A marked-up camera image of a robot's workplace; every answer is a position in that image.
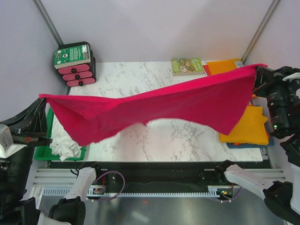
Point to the right aluminium corner post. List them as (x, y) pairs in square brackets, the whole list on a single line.
[(265, 20)]

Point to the blue folded t-shirt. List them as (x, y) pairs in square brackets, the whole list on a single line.
[(247, 145)]

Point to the green book on drawers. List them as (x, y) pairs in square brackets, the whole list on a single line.
[(72, 56)]

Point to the magenta pink t-shirt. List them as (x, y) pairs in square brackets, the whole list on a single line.
[(217, 101)]

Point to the green plastic tray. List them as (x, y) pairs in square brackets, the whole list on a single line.
[(44, 153)]

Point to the yellow folded t-shirt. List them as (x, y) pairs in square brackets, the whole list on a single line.
[(250, 129)]

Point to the black pink drawer unit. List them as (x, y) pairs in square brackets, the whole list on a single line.
[(78, 75)]

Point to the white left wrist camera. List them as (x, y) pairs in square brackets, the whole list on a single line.
[(7, 145)]

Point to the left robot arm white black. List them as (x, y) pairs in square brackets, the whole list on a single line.
[(14, 210)]

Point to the orange plastic folder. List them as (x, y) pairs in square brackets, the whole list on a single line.
[(222, 66)]

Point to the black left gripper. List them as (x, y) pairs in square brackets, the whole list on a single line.
[(26, 126)]

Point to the aluminium corner post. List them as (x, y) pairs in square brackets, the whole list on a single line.
[(49, 23), (265, 20)]

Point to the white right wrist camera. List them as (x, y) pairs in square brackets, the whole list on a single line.
[(292, 82)]

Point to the white crumpled t-shirt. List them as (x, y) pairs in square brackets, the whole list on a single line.
[(62, 144)]

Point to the green illustrated paperback book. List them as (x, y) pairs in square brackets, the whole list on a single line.
[(183, 67)]

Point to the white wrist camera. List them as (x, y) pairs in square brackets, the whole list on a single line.
[(292, 82), (7, 145)]

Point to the left aluminium corner post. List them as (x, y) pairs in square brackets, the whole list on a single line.
[(49, 23)]

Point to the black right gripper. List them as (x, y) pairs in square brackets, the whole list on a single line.
[(266, 77)]

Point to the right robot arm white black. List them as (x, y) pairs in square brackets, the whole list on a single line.
[(282, 198)]

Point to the white slotted cable duct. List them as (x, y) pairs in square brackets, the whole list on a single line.
[(62, 191)]

